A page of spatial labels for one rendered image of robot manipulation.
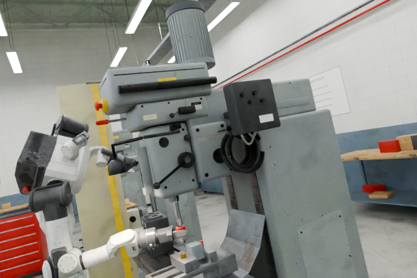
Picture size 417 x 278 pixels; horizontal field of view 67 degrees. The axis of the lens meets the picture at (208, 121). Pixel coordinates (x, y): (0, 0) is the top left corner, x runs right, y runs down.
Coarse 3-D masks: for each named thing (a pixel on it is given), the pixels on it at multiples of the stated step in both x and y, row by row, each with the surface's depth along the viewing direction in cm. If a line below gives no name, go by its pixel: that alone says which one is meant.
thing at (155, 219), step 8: (144, 216) 189; (152, 216) 178; (160, 216) 175; (144, 224) 179; (152, 224) 170; (160, 224) 172; (168, 224) 173; (152, 248) 169; (160, 248) 170; (168, 248) 172
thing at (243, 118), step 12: (228, 84) 126; (240, 84) 125; (252, 84) 128; (264, 84) 130; (228, 96) 127; (240, 96) 124; (252, 96) 127; (264, 96) 129; (228, 108) 128; (240, 108) 123; (252, 108) 126; (264, 108) 129; (276, 108) 131; (240, 120) 123; (252, 120) 125; (264, 120) 128; (276, 120) 130; (240, 132) 123
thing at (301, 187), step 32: (288, 128) 150; (320, 128) 160; (256, 160) 146; (288, 160) 147; (320, 160) 156; (224, 192) 179; (256, 192) 149; (288, 192) 145; (320, 192) 153; (288, 224) 142; (320, 224) 150; (352, 224) 159; (256, 256) 158; (288, 256) 139; (320, 256) 147; (352, 256) 156
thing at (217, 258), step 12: (204, 252) 129; (216, 252) 127; (228, 252) 133; (204, 264) 125; (216, 264) 126; (228, 264) 128; (156, 276) 123; (168, 276) 121; (180, 276) 119; (192, 276) 121; (204, 276) 123; (216, 276) 125
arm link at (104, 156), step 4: (104, 148) 188; (100, 152) 191; (104, 152) 188; (108, 152) 189; (100, 156) 189; (104, 156) 190; (108, 156) 192; (112, 156) 191; (96, 160) 189; (100, 160) 187; (104, 160) 188; (108, 160) 191; (96, 164) 188; (100, 164) 189; (104, 164) 189; (108, 164) 194
